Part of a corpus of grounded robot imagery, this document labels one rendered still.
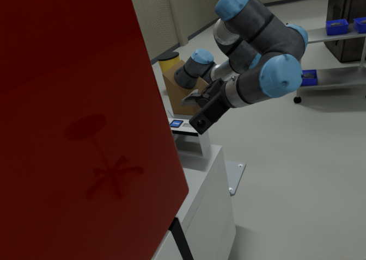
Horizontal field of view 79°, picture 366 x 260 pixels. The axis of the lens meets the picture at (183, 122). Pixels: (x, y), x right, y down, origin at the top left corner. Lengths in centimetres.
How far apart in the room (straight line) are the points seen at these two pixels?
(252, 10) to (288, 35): 9
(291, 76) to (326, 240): 145
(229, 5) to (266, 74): 17
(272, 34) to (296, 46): 6
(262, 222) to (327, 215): 43
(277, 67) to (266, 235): 144
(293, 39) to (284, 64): 10
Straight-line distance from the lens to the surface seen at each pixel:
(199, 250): 108
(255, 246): 172
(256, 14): 52
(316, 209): 192
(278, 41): 53
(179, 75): 135
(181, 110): 141
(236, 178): 204
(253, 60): 89
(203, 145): 105
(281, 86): 45
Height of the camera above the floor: 151
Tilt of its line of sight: 31 degrees down
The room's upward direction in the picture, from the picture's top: 15 degrees counter-clockwise
